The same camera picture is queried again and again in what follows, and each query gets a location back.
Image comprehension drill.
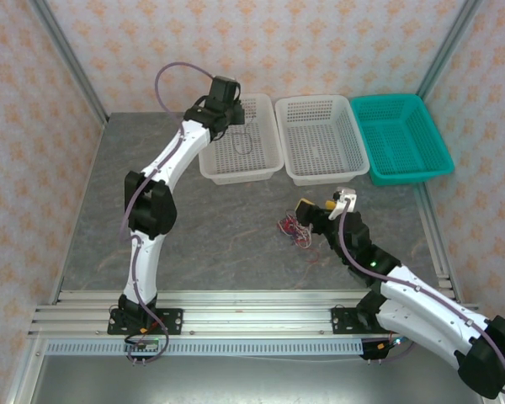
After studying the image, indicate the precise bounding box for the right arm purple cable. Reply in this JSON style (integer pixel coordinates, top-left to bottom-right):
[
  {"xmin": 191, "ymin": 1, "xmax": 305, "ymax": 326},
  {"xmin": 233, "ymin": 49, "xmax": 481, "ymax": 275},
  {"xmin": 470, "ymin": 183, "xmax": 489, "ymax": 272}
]
[{"xmin": 338, "ymin": 208, "xmax": 505, "ymax": 396}]

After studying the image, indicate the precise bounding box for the aluminium side rail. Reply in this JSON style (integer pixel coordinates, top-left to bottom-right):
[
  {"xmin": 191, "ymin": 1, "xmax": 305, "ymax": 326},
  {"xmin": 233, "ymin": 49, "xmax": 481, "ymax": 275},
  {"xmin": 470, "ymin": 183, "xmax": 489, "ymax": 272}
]
[{"xmin": 416, "ymin": 184, "xmax": 464, "ymax": 304}]

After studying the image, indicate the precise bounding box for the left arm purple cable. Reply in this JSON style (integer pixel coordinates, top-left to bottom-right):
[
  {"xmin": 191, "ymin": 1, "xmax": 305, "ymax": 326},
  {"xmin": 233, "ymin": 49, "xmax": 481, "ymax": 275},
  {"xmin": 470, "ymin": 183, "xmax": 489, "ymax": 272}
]
[{"xmin": 120, "ymin": 61, "xmax": 216, "ymax": 367}]

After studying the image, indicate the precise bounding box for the thin dark purple cable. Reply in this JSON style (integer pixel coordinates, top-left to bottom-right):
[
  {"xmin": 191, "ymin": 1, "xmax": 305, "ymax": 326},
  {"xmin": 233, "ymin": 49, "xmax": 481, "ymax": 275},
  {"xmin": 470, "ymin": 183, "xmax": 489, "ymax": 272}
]
[
  {"xmin": 230, "ymin": 124, "xmax": 256, "ymax": 156},
  {"xmin": 284, "ymin": 216, "xmax": 306, "ymax": 243}
]

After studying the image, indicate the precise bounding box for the teal perforated plastic basket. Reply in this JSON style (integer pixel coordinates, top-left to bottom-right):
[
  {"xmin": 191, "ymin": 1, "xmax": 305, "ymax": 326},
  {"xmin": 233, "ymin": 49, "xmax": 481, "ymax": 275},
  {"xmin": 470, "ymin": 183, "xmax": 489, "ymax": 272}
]
[{"xmin": 349, "ymin": 93, "xmax": 455, "ymax": 187}]

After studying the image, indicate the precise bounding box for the aluminium mounting rail frame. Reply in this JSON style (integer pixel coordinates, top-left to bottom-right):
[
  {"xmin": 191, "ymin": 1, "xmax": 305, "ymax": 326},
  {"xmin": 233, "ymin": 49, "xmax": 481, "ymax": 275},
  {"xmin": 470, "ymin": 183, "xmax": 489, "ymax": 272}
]
[{"xmin": 27, "ymin": 290, "xmax": 481, "ymax": 338}]

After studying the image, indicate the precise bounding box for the small circuit board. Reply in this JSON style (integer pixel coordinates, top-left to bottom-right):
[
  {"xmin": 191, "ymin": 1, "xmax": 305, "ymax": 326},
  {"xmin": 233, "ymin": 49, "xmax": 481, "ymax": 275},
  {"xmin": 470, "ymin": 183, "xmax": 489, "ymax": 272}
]
[{"xmin": 124, "ymin": 336, "xmax": 161, "ymax": 353}]

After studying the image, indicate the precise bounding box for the white slotted cable duct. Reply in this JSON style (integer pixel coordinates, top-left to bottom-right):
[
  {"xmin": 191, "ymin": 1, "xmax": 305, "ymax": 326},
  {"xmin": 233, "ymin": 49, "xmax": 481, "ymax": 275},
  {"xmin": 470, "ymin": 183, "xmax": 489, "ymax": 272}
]
[{"xmin": 45, "ymin": 339, "xmax": 365, "ymax": 357}]

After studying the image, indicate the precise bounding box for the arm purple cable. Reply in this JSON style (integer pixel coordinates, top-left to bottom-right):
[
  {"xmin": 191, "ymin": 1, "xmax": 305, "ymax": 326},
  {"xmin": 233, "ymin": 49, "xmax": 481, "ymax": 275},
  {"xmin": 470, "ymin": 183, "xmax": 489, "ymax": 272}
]
[
  {"xmin": 120, "ymin": 61, "xmax": 216, "ymax": 367},
  {"xmin": 338, "ymin": 208, "xmax": 505, "ymax": 396}
]

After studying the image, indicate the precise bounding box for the white perforated plastic basket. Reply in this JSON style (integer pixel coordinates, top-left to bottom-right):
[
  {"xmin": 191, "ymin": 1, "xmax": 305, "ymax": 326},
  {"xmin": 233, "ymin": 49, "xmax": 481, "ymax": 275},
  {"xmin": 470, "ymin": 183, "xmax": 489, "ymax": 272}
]
[
  {"xmin": 274, "ymin": 94, "xmax": 370, "ymax": 187},
  {"xmin": 196, "ymin": 93, "xmax": 285, "ymax": 186}
]

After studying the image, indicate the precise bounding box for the aluminium frame post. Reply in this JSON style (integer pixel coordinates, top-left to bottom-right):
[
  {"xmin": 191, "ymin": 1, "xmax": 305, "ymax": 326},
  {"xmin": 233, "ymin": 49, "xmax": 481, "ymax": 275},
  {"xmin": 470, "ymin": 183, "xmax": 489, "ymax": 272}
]
[
  {"xmin": 27, "ymin": 0, "xmax": 110, "ymax": 124},
  {"xmin": 416, "ymin": 0, "xmax": 485, "ymax": 100},
  {"xmin": 6, "ymin": 336, "xmax": 47, "ymax": 404}
]

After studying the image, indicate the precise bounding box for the thin white cable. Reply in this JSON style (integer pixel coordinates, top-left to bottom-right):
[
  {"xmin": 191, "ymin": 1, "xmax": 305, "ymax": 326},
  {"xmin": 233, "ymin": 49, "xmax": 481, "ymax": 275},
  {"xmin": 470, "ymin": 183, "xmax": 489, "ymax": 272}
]
[{"xmin": 294, "ymin": 225, "xmax": 316, "ymax": 250}]

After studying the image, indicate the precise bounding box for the black connector bracket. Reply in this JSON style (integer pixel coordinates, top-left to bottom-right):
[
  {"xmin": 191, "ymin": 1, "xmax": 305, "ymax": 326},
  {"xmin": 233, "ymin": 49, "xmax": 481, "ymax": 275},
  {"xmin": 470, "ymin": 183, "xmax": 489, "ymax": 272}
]
[{"xmin": 360, "ymin": 338, "xmax": 391, "ymax": 362}]

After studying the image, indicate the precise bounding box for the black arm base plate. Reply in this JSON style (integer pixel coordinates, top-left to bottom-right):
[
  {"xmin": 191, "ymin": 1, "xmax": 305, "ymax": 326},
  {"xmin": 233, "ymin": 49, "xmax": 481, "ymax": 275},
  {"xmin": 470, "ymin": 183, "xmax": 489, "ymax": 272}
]
[
  {"xmin": 107, "ymin": 308, "xmax": 184, "ymax": 336},
  {"xmin": 331, "ymin": 306, "xmax": 380, "ymax": 336}
]

